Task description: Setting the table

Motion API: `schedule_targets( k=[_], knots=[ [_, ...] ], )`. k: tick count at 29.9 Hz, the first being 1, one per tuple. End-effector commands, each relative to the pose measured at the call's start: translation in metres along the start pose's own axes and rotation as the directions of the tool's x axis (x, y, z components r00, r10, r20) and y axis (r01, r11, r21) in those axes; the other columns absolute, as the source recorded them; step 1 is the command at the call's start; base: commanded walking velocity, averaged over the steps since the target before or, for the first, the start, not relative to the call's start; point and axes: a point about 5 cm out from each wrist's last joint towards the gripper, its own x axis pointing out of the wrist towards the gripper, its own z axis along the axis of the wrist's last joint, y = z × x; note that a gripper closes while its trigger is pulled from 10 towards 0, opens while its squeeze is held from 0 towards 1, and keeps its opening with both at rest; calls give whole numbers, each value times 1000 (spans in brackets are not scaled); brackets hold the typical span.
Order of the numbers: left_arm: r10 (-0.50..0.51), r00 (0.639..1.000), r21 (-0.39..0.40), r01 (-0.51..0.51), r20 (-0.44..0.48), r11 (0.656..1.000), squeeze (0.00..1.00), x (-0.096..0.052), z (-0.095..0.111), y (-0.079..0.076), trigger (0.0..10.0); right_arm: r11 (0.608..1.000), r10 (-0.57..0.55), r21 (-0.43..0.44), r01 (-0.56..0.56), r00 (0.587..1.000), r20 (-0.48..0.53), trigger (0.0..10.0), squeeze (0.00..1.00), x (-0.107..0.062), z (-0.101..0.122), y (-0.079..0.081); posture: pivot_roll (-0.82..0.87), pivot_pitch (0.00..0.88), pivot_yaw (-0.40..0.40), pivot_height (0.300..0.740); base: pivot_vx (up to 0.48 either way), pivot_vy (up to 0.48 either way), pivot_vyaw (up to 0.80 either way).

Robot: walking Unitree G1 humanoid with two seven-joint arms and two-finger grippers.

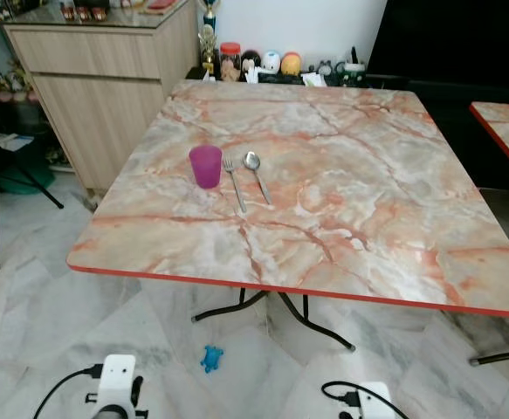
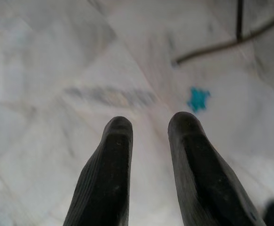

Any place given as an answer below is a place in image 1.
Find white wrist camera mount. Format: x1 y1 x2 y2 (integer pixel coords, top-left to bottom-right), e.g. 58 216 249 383
359 381 395 419
97 354 141 411

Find small blue toy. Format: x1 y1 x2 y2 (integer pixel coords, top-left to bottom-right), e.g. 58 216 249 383
201 346 224 374

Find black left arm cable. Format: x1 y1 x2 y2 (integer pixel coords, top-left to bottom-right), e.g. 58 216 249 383
34 367 105 419

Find light wooden cabinet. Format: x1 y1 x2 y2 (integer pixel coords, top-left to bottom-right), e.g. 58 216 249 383
3 0 201 195

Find silver metal fork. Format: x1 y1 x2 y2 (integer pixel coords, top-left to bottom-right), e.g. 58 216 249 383
223 158 247 215

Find green plastic basin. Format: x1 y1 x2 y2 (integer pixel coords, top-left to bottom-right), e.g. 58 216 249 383
0 161 56 195

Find black television screen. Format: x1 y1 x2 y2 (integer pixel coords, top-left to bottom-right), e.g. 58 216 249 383
365 0 509 90

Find clear jar with red lid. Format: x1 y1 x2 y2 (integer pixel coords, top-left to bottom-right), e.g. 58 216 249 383
220 42 243 82

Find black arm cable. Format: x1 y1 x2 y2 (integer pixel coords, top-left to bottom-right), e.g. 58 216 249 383
321 381 409 419
34 367 105 419

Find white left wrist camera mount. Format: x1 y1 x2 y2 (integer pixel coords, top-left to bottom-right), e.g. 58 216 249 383
97 354 141 411

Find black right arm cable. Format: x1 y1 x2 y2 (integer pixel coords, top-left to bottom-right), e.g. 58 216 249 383
321 381 409 419

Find black metal table legs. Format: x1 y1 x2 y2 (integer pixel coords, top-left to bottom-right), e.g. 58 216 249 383
191 288 356 352

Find orange yellow round toy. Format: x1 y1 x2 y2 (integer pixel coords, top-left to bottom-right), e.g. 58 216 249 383
281 52 303 77

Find white round figurine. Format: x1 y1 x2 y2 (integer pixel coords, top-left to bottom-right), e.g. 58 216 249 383
263 51 282 74

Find gold and blue trophy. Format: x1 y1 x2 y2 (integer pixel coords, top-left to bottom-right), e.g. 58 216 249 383
199 0 221 72

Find silver metal spoon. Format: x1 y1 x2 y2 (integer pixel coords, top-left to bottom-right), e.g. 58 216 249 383
244 151 272 206

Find purple plastic cup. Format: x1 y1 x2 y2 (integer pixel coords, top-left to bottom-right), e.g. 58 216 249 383
189 145 224 189

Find dark green mug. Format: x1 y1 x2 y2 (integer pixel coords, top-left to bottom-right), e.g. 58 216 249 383
341 48 369 86

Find glass display cabinet with toys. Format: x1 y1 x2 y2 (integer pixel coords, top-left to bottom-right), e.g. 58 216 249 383
0 0 72 168

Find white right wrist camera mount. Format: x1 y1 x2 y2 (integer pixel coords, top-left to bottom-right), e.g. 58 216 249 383
359 381 395 419

